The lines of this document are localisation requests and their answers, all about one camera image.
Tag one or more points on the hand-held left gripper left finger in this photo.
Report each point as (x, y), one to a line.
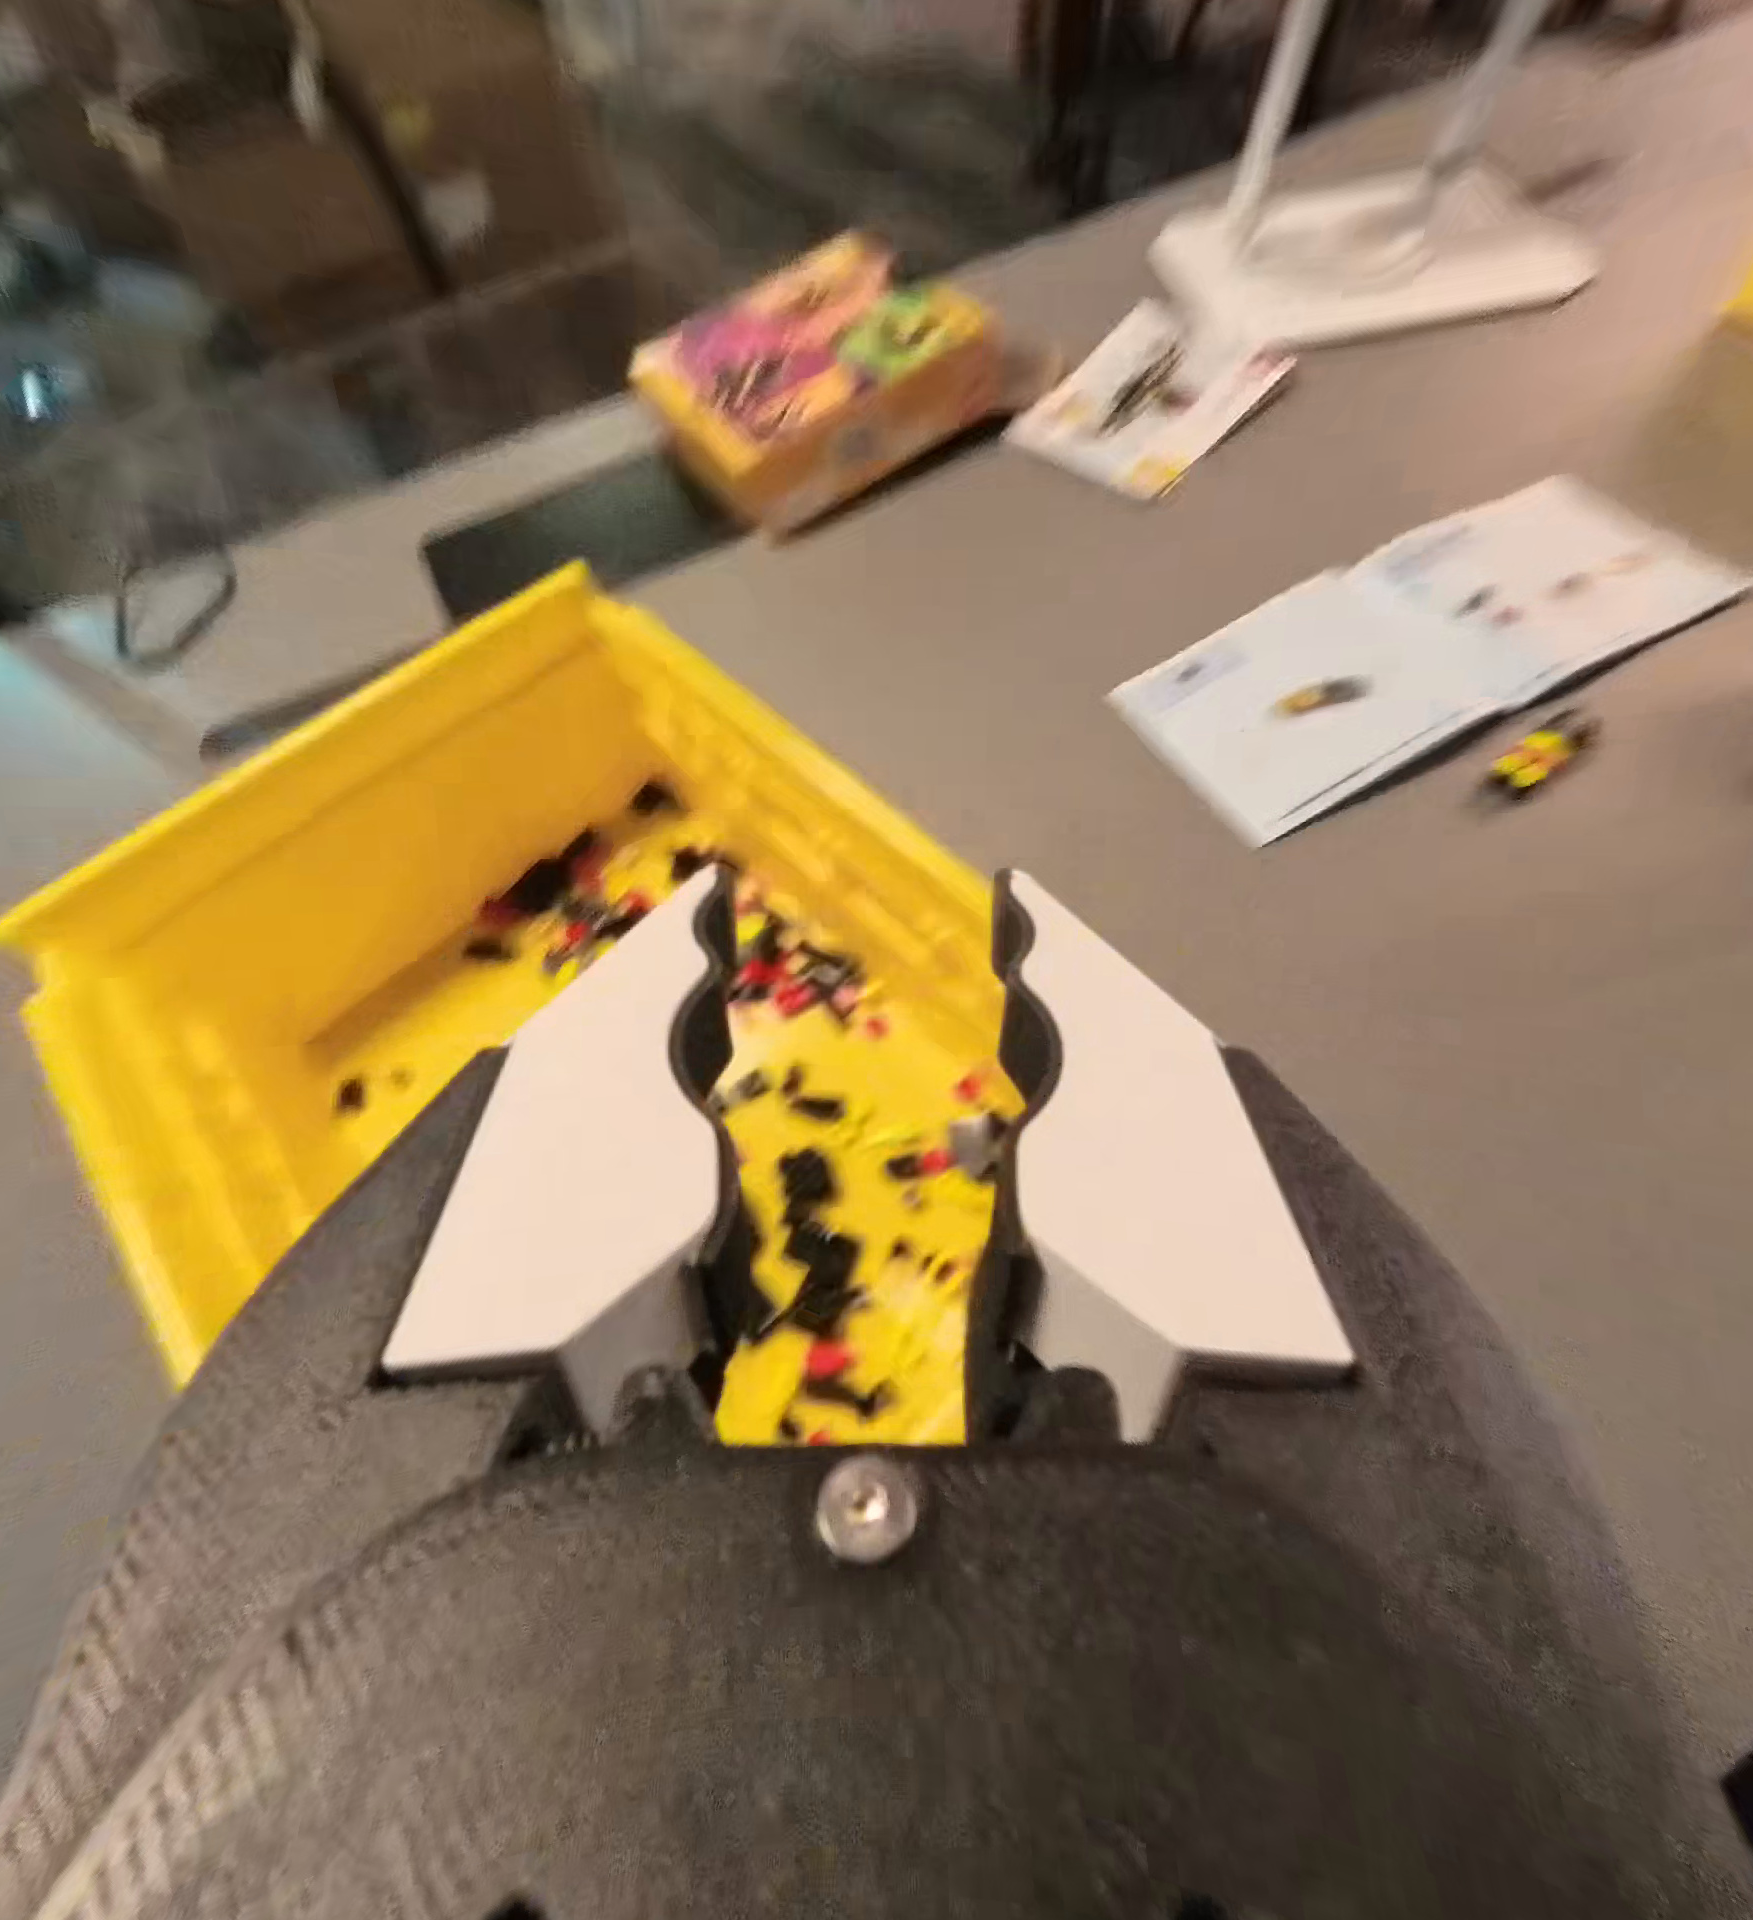
(576, 1170)

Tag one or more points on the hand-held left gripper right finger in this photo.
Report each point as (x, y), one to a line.
(1161, 1183)

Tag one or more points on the pile of lego pieces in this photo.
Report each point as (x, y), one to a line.
(815, 1200)

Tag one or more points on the black yellow red lego car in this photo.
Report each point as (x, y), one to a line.
(1541, 755)

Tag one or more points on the colourful lego box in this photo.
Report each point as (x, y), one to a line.
(815, 377)

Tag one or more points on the open instruction booklet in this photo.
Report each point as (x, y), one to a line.
(1416, 661)

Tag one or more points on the closed instruction booklet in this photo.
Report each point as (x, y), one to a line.
(1144, 399)

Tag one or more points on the white stand base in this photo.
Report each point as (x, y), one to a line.
(1356, 254)

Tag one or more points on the brown cardboard box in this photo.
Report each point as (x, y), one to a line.
(290, 193)

